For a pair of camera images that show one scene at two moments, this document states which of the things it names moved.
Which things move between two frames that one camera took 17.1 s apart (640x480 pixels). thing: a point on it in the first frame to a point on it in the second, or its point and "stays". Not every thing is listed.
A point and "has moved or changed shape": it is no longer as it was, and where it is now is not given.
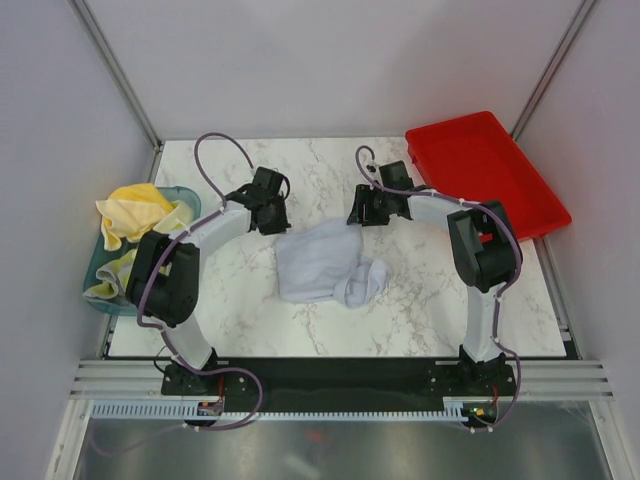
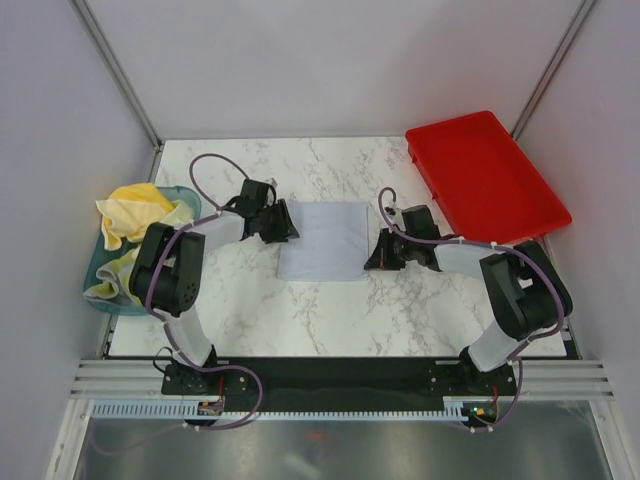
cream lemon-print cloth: x=178 y=219 stays
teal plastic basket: x=100 y=256 stays
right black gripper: x=363 y=195 to x=381 y=258
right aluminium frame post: x=554 y=64 stays
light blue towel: x=323 y=261 has moved or changed shape
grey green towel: x=114 y=276 stays
